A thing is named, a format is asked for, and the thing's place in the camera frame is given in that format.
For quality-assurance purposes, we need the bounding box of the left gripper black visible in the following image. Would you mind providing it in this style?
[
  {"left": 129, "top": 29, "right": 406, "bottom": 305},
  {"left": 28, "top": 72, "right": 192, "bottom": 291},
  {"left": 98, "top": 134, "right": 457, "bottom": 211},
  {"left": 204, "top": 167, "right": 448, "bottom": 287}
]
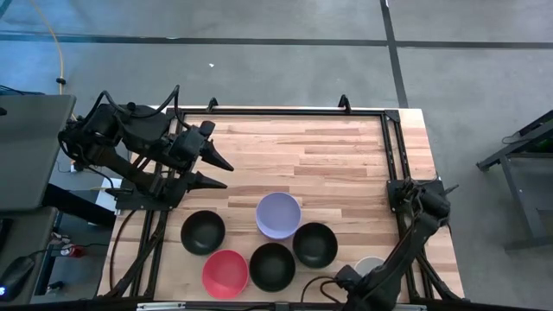
[{"left": 162, "top": 122, "right": 235, "bottom": 206}]

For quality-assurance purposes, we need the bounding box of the light grey plastic bowl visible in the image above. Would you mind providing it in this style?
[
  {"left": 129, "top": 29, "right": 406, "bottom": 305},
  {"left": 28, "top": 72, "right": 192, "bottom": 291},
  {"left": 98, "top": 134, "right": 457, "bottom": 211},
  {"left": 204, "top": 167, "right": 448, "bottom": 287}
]
[{"left": 353, "top": 255, "right": 386, "bottom": 277}]

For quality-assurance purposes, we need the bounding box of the black plastic bowl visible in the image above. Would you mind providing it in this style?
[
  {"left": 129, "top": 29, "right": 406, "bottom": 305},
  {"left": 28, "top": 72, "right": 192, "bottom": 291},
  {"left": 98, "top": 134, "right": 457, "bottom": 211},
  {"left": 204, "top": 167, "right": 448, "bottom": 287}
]
[
  {"left": 180, "top": 209, "right": 226, "bottom": 257},
  {"left": 249, "top": 242, "right": 297, "bottom": 293},
  {"left": 291, "top": 221, "right": 339, "bottom": 270}
]

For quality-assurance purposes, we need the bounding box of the red plastic bowl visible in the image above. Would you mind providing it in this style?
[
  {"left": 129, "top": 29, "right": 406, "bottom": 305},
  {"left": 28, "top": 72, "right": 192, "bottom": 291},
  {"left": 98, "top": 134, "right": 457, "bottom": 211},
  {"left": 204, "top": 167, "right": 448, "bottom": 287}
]
[{"left": 200, "top": 249, "right": 251, "bottom": 301}]

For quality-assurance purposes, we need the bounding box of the lavender plastic bowl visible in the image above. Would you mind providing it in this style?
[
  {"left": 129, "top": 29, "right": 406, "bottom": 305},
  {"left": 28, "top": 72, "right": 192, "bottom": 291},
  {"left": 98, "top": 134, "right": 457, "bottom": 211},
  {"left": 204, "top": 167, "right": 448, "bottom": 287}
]
[{"left": 255, "top": 191, "right": 302, "bottom": 241}]

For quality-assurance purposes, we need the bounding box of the white box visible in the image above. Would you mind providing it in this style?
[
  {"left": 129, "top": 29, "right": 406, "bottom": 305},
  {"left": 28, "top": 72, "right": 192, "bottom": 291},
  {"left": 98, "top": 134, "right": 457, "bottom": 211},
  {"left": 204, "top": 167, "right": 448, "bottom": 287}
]
[{"left": 92, "top": 176, "right": 122, "bottom": 216}]

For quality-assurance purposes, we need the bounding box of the black angled bar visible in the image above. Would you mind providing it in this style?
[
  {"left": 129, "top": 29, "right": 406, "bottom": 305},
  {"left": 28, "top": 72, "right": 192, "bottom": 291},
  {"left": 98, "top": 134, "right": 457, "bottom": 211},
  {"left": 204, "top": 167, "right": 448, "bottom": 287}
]
[{"left": 41, "top": 183, "right": 118, "bottom": 229}]

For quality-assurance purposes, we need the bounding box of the small red device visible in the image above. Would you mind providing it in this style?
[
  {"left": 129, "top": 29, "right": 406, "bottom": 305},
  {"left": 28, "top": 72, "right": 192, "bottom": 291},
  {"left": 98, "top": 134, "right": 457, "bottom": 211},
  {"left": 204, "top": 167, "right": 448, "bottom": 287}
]
[{"left": 58, "top": 243, "right": 87, "bottom": 259}]

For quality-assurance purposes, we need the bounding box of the grey laptop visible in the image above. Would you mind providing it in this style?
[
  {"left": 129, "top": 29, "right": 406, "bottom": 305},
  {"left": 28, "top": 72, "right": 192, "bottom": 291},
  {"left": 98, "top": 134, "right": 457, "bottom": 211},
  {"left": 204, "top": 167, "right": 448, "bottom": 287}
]
[{"left": 0, "top": 93, "right": 78, "bottom": 212}]

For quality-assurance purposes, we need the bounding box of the grey side desk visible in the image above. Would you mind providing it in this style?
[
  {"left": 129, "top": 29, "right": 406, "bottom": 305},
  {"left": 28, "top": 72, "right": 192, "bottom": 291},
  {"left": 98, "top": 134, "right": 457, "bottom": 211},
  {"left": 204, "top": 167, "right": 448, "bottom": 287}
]
[{"left": 0, "top": 206, "right": 60, "bottom": 306}]

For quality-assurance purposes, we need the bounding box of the black computer mouse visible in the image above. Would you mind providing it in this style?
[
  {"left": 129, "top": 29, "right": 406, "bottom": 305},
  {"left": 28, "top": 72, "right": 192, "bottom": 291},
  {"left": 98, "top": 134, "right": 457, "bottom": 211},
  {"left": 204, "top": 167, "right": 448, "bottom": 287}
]
[{"left": 0, "top": 255, "right": 36, "bottom": 302}]

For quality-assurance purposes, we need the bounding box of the black metal cart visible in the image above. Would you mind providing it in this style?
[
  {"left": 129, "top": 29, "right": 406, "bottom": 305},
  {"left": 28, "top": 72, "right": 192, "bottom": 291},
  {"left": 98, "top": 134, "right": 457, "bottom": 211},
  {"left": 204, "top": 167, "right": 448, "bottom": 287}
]
[{"left": 476, "top": 110, "right": 553, "bottom": 251}]

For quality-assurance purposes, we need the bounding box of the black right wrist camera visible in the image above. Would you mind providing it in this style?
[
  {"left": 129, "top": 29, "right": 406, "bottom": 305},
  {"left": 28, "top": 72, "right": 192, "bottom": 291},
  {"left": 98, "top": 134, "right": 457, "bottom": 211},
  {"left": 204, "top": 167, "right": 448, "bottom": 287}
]
[{"left": 335, "top": 264, "right": 362, "bottom": 289}]

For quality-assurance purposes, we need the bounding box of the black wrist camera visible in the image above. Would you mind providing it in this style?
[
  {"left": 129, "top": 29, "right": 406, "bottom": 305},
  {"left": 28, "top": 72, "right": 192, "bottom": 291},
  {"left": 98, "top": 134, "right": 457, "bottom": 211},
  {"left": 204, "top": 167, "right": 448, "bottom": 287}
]
[
  {"left": 335, "top": 264, "right": 362, "bottom": 289},
  {"left": 172, "top": 130, "right": 204, "bottom": 162}
]

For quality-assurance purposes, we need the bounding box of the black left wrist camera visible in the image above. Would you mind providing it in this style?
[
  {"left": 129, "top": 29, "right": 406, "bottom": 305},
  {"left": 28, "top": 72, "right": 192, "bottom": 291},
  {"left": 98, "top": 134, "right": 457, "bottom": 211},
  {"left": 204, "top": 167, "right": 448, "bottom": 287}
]
[{"left": 172, "top": 130, "right": 204, "bottom": 162}]

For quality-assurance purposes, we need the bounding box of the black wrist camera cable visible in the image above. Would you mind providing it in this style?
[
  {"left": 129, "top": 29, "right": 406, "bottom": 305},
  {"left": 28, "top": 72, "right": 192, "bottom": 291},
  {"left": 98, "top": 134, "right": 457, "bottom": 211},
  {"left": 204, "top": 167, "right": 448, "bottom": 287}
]
[{"left": 300, "top": 275, "right": 346, "bottom": 304}]

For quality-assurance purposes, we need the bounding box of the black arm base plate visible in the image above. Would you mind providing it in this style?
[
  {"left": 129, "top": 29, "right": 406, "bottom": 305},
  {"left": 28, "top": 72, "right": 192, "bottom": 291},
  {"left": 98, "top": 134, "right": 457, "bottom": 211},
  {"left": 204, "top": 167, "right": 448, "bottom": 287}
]
[
  {"left": 387, "top": 179, "right": 450, "bottom": 215},
  {"left": 114, "top": 189, "right": 178, "bottom": 212}
]

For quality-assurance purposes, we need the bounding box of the black aluminium table frame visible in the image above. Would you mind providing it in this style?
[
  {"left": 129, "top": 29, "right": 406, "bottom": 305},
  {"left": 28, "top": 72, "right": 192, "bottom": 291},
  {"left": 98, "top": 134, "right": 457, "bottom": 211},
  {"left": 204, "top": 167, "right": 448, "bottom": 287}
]
[{"left": 97, "top": 93, "right": 466, "bottom": 311}]

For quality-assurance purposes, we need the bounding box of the dark curved cable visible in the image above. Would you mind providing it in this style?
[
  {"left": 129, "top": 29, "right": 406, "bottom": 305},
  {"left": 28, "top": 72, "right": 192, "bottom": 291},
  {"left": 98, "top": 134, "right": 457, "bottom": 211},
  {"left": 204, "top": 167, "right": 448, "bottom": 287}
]
[{"left": 108, "top": 209, "right": 139, "bottom": 291}]

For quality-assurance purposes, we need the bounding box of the yellow cable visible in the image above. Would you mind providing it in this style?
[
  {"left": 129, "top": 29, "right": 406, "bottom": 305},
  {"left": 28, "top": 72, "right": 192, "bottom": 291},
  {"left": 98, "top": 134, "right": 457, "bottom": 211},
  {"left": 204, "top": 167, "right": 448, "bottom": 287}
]
[{"left": 29, "top": 0, "right": 78, "bottom": 122}]

